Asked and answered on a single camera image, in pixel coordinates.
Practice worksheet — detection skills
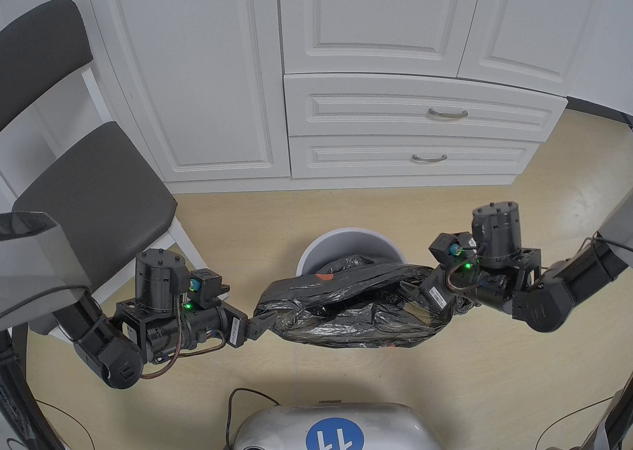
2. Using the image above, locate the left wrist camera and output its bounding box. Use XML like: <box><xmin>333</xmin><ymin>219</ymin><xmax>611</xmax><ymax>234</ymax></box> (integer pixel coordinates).
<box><xmin>189</xmin><ymin>267</ymin><xmax>231</xmax><ymax>309</ymax></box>

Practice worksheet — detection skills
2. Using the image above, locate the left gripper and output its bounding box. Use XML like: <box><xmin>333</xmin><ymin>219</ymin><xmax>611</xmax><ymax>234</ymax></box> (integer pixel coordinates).
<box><xmin>190</xmin><ymin>303</ymin><xmax>279</xmax><ymax>351</ymax></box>

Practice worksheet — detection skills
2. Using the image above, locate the white trash bin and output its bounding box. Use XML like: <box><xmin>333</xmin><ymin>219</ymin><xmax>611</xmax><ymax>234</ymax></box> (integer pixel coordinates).
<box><xmin>297</xmin><ymin>227</ymin><xmax>407</xmax><ymax>282</ymax></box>

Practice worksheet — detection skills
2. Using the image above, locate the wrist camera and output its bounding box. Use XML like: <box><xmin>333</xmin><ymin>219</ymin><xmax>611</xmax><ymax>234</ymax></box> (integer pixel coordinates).
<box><xmin>429</xmin><ymin>232</ymin><xmax>478</xmax><ymax>267</ymax></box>
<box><xmin>189</xmin><ymin>267</ymin><xmax>231</xmax><ymax>309</ymax></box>

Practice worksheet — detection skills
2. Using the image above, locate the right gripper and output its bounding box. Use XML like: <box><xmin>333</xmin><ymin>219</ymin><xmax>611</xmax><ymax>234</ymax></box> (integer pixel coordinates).
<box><xmin>422</xmin><ymin>266</ymin><xmax>495</xmax><ymax>323</ymax></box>

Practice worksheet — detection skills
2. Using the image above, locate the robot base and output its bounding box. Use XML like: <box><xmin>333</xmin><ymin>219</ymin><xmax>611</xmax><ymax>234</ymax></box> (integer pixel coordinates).
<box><xmin>236</xmin><ymin>401</ymin><xmax>446</xmax><ymax>450</ymax></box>

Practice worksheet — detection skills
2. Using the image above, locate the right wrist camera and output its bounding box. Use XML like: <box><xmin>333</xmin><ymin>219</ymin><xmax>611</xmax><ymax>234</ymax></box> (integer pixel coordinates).
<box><xmin>429</xmin><ymin>232</ymin><xmax>478</xmax><ymax>267</ymax></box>

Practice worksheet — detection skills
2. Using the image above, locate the black plastic bag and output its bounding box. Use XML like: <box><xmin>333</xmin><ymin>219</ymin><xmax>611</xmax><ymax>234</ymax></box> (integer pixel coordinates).
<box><xmin>253</xmin><ymin>253</ymin><xmax>473</xmax><ymax>350</ymax></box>

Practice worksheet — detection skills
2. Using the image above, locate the dark grey white chair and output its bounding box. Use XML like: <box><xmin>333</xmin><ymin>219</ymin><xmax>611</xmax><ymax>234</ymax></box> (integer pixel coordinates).
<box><xmin>0</xmin><ymin>0</ymin><xmax>201</xmax><ymax>340</ymax></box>

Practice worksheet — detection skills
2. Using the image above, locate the thin black cable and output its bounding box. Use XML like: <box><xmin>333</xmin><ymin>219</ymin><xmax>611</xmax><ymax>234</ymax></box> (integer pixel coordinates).
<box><xmin>535</xmin><ymin>398</ymin><xmax>617</xmax><ymax>450</ymax></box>
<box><xmin>36</xmin><ymin>400</ymin><xmax>96</xmax><ymax>450</ymax></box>

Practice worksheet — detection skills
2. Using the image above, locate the white wardrobe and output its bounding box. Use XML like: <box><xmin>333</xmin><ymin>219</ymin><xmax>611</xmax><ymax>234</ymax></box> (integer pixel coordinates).
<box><xmin>59</xmin><ymin>0</ymin><xmax>569</xmax><ymax>197</ymax></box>

